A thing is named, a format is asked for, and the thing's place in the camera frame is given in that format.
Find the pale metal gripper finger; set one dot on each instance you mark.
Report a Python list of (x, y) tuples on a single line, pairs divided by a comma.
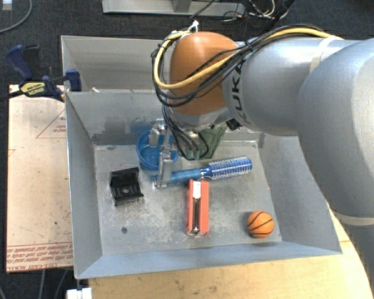
[(154, 138), (165, 170)]

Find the black plastic bracket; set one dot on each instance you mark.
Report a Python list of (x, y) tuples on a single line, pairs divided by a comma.
[(126, 187)]

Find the black cylinder on white bracket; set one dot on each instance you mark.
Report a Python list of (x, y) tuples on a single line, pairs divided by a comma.
[(233, 124)]

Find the blue plastic bowl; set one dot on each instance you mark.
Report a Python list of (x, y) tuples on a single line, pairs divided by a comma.
[(147, 157)]

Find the blue hairbrush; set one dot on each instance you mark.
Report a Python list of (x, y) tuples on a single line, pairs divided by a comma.
[(227, 167)]

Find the orange toy basketball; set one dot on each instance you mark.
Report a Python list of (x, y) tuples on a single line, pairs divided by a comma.
[(260, 224)]

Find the brown cardboard board, red print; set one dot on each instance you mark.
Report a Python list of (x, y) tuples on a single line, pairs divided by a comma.
[(37, 173)]

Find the grey metal bin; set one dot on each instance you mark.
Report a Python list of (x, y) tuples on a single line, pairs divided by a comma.
[(162, 216)]

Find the orange stapler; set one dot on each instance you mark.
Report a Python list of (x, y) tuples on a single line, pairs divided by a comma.
[(202, 210)]

